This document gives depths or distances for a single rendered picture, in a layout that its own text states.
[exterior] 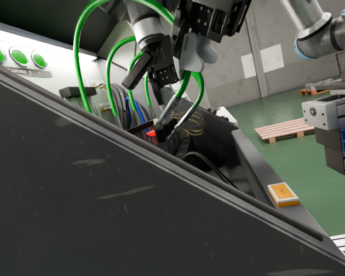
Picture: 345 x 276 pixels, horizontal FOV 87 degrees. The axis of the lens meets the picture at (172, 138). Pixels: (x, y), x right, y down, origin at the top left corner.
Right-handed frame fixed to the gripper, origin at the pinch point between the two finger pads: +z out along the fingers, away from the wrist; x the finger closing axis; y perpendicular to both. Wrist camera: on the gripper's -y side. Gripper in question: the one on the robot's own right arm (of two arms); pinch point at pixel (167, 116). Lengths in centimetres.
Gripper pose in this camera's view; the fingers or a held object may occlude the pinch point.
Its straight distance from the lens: 53.7
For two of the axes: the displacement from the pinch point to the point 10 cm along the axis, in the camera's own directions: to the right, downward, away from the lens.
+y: 9.4, -2.4, -2.4
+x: 1.8, -2.6, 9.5
